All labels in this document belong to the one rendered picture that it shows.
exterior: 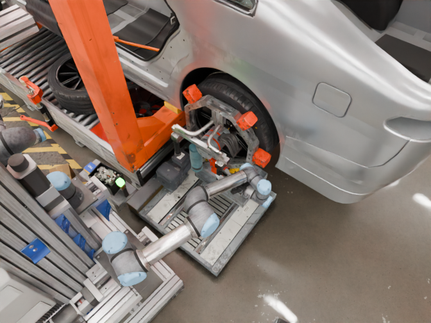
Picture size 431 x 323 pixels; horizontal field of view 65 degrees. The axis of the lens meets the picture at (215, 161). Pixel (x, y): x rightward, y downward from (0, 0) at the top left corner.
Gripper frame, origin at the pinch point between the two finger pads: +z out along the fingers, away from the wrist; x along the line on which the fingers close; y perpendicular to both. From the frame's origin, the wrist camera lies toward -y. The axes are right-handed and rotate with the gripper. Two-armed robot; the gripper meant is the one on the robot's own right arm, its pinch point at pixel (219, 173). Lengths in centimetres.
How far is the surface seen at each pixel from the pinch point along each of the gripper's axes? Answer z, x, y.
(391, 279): -129, -44, -82
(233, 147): -2.2, -10.3, 18.1
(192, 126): 39.6, -23.4, -6.1
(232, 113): 7.7, -22.4, 29.2
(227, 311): -43, 46, -83
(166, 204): 44, 11, -75
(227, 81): 22, -37, 35
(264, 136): -11.9, -28.7, 16.9
